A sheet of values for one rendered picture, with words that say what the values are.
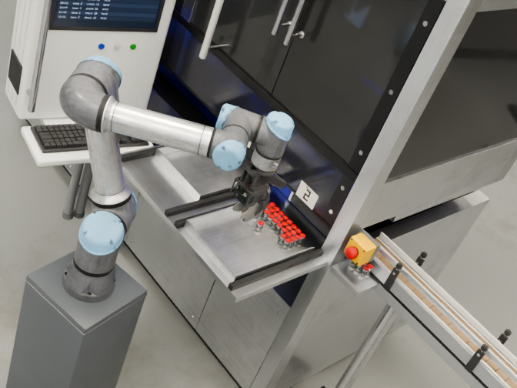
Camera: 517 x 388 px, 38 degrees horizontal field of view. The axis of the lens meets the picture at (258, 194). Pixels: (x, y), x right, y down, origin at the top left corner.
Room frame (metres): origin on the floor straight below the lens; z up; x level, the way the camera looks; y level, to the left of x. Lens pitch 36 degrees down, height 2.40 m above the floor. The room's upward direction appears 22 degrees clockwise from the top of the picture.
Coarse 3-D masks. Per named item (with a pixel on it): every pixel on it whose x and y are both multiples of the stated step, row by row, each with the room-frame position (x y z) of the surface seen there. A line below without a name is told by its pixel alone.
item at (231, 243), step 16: (192, 224) 1.81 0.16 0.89; (208, 224) 1.85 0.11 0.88; (224, 224) 1.88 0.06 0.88; (240, 224) 1.91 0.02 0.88; (256, 224) 1.94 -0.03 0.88; (208, 240) 1.78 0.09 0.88; (224, 240) 1.80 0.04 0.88; (240, 240) 1.83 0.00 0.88; (256, 240) 1.87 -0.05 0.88; (272, 240) 1.90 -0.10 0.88; (208, 256) 1.71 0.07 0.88; (224, 256) 1.73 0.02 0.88; (240, 256) 1.76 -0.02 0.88; (256, 256) 1.79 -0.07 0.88; (272, 256) 1.82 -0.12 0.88; (288, 256) 1.81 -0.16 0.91; (224, 272) 1.66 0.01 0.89; (240, 272) 1.70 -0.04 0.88; (256, 272) 1.71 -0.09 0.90
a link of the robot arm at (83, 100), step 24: (72, 96) 1.48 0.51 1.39; (96, 96) 1.49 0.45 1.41; (72, 120) 1.48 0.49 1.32; (96, 120) 1.46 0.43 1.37; (120, 120) 1.48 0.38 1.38; (144, 120) 1.49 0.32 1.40; (168, 120) 1.51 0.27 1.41; (168, 144) 1.49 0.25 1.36; (192, 144) 1.49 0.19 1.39; (216, 144) 1.50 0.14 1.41; (240, 144) 1.51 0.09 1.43
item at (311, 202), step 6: (300, 186) 2.04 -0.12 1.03; (306, 186) 2.02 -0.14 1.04; (300, 192) 2.03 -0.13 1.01; (306, 192) 2.02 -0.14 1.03; (312, 192) 2.00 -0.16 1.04; (300, 198) 2.02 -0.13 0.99; (306, 198) 2.01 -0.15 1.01; (312, 198) 2.00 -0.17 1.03; (306, 204) 2.01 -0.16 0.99; (312, 204) 1.99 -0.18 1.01
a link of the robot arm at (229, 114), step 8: (224, 104) 1.67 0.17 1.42; (224, 112) 1.63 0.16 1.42; (232, 112) 1.64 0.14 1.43; (240, 112) 1.65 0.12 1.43; (248, 112) 1.66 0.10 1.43; (224, 120) 1.62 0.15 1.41; (232, 120) 1.60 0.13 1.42; (240, 120) 1.61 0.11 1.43; (248, 120) 1.64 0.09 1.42; (256, 120) 1.65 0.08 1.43; (216, 128) 1.62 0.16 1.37; (248, 128) 1.61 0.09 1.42; (256, 128) 1.63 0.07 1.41; (256, 136) 1.63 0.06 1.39
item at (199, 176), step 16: (160, 160) 2.06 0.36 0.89; (176, 160) 2.11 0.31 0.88; (192, 160) 2.14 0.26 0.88; (208, 160) 2.18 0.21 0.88; (176, 176) 2.00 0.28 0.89; (192, 176) 2.05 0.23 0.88; (208, 176) 2.09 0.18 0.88; (224, 176) 2.13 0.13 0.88; (192, 192) 1.95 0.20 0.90; (208, 192) 1.96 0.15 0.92; (224, 192) 2.02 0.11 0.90
